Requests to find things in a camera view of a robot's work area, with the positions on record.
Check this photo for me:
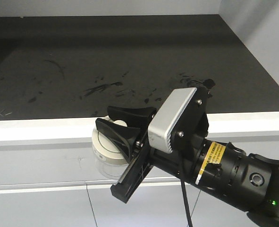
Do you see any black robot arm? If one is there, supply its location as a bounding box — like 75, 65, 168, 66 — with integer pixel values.
95, 87, 279, 227

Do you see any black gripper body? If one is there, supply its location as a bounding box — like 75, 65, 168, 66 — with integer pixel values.
110, 87, 209, 203

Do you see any white fume hood cabinet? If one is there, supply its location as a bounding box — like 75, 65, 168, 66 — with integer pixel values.
0, 0, 279, 227

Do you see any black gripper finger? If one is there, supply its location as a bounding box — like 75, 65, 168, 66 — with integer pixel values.
95, 118, 140, 163
107, 106, 157, 129

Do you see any black camera cable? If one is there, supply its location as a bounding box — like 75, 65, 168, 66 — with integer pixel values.
179, 151, 194, 227

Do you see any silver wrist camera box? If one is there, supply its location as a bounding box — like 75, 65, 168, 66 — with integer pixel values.
148, 87, 197, 154

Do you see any glass jar with white lid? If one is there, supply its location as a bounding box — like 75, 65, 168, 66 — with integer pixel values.
92, 126, 128, 180

